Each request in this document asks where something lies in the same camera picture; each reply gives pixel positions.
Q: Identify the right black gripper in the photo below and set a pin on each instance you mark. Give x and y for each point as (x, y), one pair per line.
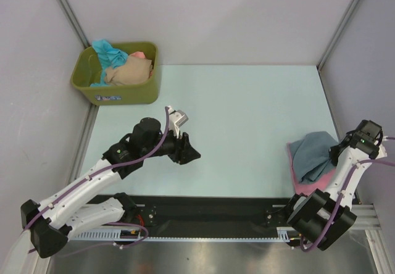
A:
(333, 153)

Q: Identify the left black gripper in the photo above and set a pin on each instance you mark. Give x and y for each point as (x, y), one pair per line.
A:
(182, 151)

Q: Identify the grey blue t shirt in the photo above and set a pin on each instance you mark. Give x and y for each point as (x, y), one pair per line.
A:
(310, 159)

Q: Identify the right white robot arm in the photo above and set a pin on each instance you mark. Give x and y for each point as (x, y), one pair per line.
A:
(313, 215)

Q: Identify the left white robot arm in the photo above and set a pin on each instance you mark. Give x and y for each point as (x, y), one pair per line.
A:
(53, 222)

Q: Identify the folded pink t shirt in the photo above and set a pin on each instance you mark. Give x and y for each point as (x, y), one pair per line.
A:
(306, 190)

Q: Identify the beige t shirt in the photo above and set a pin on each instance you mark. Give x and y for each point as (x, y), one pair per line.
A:
(135, 71)

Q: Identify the salmon pink t shirt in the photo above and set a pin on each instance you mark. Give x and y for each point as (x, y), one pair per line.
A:
(138, 54)

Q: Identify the turquoise t shirt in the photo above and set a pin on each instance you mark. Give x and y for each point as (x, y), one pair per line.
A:
(109, 57)

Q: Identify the olive green plastic bin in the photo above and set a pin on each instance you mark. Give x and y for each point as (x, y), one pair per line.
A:
(88, 70)

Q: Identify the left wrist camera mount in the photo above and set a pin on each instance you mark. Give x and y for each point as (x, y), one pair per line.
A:
(177, 118)

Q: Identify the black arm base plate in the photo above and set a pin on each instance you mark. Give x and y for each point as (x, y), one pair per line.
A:
(210, 231)

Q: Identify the aluminium front rail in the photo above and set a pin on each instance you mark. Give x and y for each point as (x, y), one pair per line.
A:
(367, 212)

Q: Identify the blue slotted cable duct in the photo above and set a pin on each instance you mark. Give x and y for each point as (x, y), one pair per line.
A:
(114, 235)

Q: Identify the right aluminium corner post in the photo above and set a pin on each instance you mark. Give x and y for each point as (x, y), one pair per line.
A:
(340, 29)

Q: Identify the aluminium corner post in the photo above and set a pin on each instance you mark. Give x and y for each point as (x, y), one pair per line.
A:
(340, 29)
(74, 22)

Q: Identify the left aluminium corner post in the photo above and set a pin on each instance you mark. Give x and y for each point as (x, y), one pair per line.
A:
(74, 22)

